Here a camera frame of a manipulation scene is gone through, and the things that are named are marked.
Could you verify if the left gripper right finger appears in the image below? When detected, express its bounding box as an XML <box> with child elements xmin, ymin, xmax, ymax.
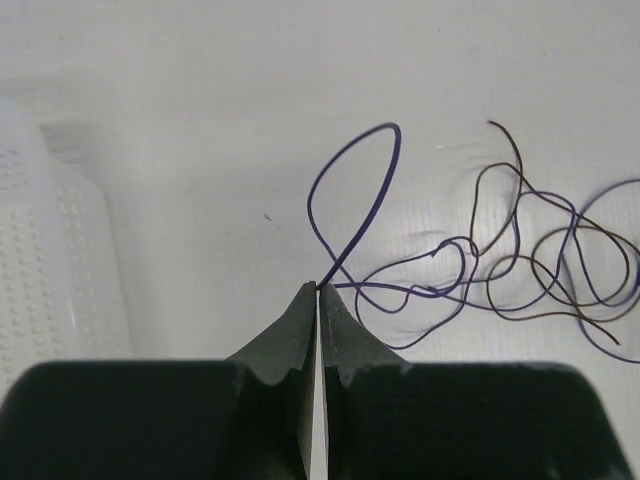
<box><xmin>319</xmin><ymin>285</ymin><xmax>632</xmax><ymax>479</ymax></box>

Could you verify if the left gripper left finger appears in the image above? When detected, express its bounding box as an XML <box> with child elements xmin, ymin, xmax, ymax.
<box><xmin>1</xmin><ymin>282</ymin><xmax>316</xmax><ymax>479</ymax></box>

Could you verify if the white basket at left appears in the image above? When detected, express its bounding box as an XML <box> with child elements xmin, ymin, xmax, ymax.
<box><xmin>1</xmin><ymin>98</ymin><xmax>133</xmax><ymax>392</ymax></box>

